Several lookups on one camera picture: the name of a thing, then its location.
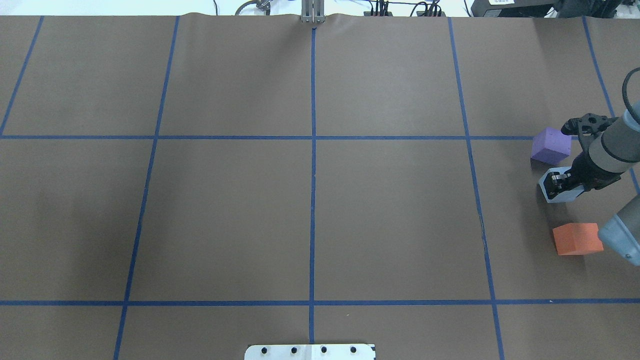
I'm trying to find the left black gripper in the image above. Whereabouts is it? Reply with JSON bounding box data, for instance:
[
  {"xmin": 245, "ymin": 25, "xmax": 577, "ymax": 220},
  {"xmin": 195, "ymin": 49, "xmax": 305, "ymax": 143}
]
[{"xmin": 549, "ymin": 113, "xmax": 624, "ymax": 197}]

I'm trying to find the light blue foam block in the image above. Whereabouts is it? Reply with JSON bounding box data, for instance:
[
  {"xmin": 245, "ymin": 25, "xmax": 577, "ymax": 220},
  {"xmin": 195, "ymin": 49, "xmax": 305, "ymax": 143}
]
[{"xmin": 538, "ymin": 166, "xmax": 585, "ymax": 204}]

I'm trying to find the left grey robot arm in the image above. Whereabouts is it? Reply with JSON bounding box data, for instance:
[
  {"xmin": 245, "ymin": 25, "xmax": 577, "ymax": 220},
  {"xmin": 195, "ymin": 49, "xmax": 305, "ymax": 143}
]
[{"xmin": 538, "ymin": 103, "xmax": 640, "ymax": 266}]

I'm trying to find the purple foam block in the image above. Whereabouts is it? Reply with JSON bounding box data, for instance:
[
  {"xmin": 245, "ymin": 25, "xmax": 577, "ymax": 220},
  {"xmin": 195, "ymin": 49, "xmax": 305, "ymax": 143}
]
[{"xmin": 530, "ymin": 127, "xmax": 573, "ymax": 166}]

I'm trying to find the orange foam block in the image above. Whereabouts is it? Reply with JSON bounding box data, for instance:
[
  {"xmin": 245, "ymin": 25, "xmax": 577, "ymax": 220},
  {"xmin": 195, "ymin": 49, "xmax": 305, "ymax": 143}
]
[{"xmin": 551, "ymin": 223, "xmax": 604, "ymax": 256}]

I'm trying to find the black box with label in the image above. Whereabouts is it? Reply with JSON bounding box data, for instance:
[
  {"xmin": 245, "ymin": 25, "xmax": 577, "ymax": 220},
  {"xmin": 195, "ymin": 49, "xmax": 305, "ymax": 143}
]
[{"xmin": 470, "ymin": 0, "xmax": 557, "ymax": 18}]

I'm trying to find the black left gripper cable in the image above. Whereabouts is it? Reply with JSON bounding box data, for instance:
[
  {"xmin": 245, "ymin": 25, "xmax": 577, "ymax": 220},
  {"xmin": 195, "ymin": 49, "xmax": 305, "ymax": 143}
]
[{"xmin": 621, "ymin": 68, "xmax": 640, "ymax": 126}]

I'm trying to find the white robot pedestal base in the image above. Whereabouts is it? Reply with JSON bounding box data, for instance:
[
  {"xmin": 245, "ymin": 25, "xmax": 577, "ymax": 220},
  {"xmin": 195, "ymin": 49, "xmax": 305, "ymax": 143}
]
[{"xmin": 244, "ymin": 343, "xmax": 377, "ymax": 360}]

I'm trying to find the aluminium frame post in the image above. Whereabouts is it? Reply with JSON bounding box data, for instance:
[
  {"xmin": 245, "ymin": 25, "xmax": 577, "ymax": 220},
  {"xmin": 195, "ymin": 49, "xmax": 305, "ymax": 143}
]
[{"xmin": 301, "ymin": 0, "xmax": 326, "ymax": 25}]

